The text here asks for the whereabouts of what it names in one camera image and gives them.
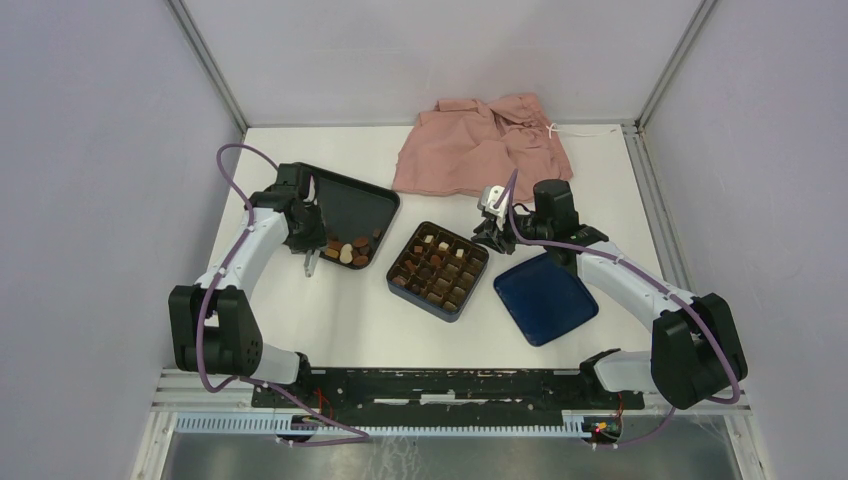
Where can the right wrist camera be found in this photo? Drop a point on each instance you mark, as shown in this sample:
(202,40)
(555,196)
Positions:
(493,201)

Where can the blue chocolate box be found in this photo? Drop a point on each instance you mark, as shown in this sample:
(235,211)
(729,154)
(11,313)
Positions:
(437,270)

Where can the pink cloth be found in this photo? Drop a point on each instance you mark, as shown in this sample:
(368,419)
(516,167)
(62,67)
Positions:
(463,145)

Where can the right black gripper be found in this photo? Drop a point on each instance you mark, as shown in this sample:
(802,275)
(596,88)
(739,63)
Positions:
(490,234)

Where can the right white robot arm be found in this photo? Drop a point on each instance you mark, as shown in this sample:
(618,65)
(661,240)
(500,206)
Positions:
(695,353)

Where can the silver metal tongs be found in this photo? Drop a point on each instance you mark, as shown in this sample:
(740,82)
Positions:
(310,264)

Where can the black chocolate tray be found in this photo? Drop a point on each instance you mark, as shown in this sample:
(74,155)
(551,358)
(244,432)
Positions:
(357,215)

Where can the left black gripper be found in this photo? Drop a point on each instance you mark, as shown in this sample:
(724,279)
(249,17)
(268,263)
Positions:
(317,239)

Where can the blue box lid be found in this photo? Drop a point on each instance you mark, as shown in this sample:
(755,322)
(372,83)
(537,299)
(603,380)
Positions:
(544,300)

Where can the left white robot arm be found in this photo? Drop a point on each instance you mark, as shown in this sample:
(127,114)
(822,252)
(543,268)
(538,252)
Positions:
(214,329)

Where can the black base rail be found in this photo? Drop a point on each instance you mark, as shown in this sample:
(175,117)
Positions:
(455,397)

